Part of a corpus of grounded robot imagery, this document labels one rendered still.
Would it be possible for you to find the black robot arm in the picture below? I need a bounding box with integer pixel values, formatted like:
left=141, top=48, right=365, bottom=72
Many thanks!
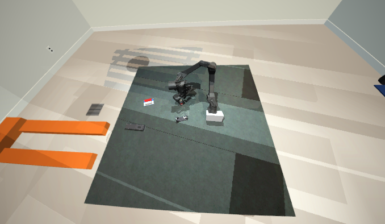
left=168, top=60, right=218, bottom=114

